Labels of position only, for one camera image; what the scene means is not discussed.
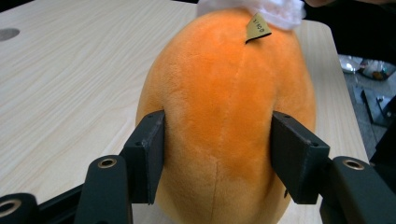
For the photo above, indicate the black stand base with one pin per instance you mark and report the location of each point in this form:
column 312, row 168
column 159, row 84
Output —
column 378, row 107

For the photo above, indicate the white wet wipe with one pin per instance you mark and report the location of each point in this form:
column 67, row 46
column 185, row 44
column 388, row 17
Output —
column 274, row 11

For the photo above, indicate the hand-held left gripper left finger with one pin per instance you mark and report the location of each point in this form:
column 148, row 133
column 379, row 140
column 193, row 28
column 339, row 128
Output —
column 144, row 161

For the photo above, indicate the shiny plastic packaging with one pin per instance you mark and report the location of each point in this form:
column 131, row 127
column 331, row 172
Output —
column 367, row 67

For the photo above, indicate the orange plush toy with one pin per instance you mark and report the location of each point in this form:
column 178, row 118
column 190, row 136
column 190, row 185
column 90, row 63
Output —
column 224, row 109

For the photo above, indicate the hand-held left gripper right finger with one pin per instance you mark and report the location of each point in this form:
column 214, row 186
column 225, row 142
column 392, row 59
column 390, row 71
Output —
column 299, row 161

